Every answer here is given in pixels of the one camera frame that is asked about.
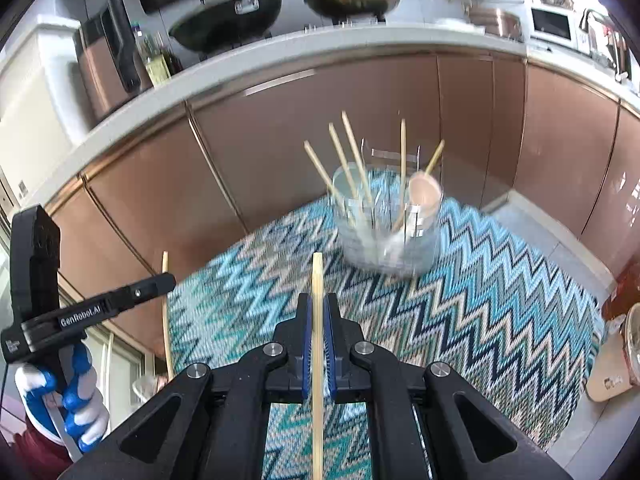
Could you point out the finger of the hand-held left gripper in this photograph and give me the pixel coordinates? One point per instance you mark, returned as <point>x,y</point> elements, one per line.
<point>150,286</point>

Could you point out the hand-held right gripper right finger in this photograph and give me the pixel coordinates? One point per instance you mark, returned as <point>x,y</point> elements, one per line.
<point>328,345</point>

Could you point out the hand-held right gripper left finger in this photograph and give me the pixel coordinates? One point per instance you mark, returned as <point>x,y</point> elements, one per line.
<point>306,345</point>

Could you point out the clear glass jar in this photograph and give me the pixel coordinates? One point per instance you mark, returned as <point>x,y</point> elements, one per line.
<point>370,245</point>

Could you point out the pink spoon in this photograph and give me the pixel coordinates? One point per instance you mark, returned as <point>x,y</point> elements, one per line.
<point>425,194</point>

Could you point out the person's left forearm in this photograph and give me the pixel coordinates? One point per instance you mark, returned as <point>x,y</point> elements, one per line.
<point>35,452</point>

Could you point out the person's left hand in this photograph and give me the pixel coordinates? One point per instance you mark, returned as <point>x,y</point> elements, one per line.
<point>87,410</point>

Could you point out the zigzag patterned tablecloth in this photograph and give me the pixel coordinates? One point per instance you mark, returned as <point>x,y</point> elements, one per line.
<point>450,310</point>

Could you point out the copper base cabinets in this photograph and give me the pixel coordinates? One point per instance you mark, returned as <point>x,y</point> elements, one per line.
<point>280,150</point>

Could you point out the copper knife holder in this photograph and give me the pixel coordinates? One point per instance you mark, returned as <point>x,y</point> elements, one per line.
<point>102,75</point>

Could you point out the clear acrylic rack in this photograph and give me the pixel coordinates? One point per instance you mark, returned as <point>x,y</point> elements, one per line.
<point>390,152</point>

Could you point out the dark sauce bottle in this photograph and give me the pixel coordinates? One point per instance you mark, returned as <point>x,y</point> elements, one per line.
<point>172,60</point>

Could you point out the black wok with lid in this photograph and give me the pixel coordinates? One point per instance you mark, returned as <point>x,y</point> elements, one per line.
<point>225,22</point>

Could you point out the beige trash bin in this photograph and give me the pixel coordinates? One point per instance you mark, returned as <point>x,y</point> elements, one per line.
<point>634,345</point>

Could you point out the gas stove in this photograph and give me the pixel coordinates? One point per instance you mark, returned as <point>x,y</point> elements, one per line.
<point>320,23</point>

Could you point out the white microwave oven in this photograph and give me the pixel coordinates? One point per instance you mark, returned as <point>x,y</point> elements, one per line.
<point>550,25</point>

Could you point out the chrome kitchen faucet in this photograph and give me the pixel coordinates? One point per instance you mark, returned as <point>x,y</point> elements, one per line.
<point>590,25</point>

